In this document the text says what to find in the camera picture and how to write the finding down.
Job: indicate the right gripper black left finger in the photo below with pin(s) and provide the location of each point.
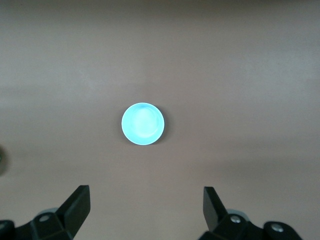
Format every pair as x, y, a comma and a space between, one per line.
70, 215

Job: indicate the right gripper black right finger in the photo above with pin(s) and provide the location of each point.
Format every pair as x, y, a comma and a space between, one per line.
215, 215

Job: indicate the light blue bowl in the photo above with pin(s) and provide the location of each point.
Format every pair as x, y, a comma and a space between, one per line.
143, 123

